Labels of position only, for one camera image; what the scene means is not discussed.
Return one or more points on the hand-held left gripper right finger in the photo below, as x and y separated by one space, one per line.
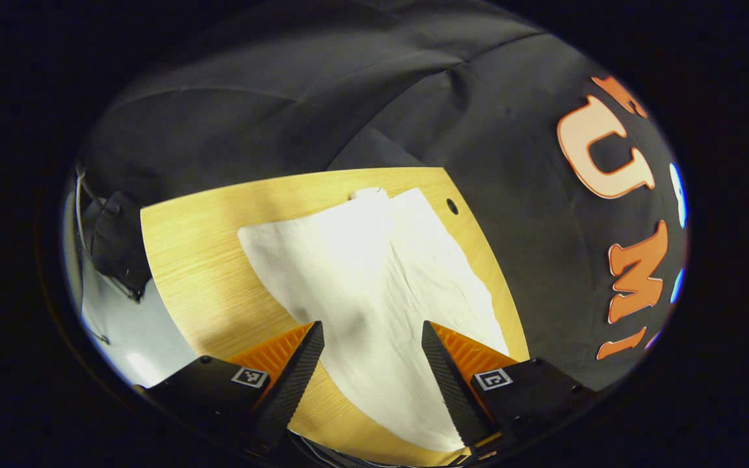
452 390

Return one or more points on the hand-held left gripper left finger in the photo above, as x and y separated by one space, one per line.
293 383

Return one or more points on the black backdrop cloth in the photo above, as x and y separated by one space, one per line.
478 130

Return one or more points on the dark bundle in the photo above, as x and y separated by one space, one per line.
121 240

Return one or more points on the white jeans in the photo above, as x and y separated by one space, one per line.
361 273

